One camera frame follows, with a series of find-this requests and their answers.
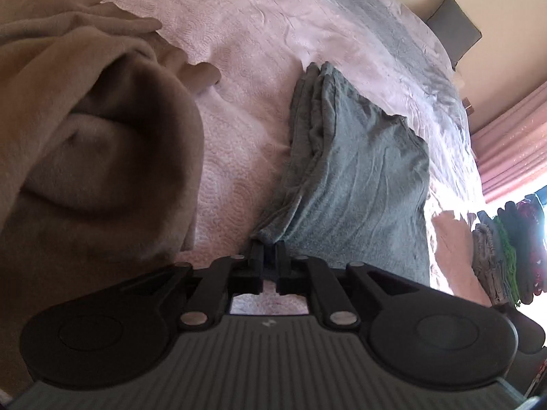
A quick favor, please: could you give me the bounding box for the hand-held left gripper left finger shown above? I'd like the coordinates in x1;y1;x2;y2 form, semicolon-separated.
117;241;266;331

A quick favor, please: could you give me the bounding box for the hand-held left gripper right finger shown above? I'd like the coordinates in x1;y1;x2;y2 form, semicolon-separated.
276;241;428;331

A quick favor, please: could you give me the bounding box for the grey-blue garment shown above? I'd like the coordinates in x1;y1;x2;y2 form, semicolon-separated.
252;62;431;296

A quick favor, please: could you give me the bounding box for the brown garment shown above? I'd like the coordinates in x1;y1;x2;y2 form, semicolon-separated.
0;0;223;389

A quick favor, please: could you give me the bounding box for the stack of folded clothes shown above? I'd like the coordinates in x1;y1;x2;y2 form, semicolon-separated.
496;194;547;306

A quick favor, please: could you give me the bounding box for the green folded garment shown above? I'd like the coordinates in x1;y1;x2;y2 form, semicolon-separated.
478;210;528;306

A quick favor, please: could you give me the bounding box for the grey folded knit garment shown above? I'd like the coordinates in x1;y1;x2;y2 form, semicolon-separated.
472;223;513;307

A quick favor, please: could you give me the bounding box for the pink curtain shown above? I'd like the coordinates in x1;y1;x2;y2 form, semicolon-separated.
469;83;547;203

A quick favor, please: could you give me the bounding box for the pink and grey bedspread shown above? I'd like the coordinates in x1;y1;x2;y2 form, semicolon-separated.
0;0;492;314

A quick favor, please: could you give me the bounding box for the dark grey pillow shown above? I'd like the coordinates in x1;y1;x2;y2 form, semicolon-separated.
426;0;483;70

